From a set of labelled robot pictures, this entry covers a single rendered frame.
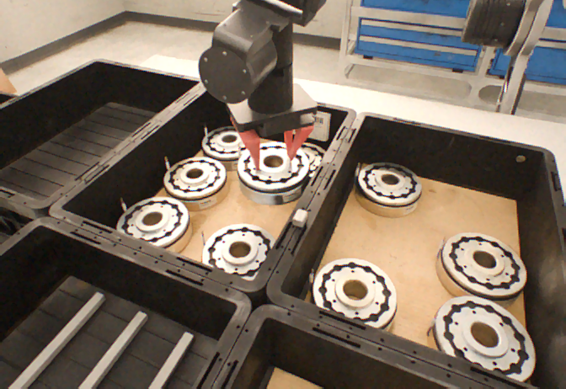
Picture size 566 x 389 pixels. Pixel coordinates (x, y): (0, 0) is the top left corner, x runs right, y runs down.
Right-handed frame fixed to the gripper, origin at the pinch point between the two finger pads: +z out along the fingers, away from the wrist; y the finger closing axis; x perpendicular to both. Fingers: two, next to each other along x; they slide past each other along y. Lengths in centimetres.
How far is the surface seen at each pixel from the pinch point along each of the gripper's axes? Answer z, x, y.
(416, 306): 10.9, -22.1, 10.6
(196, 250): 10.6, -2.9, -13.4
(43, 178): 10.6, 23.5, -35.7
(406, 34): 52, 140, 134
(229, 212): 10.9, 2.7, -6.9
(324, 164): 1.2, -2.7, 6.7
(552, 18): 36, 93, 186
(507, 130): 27, 18, 74
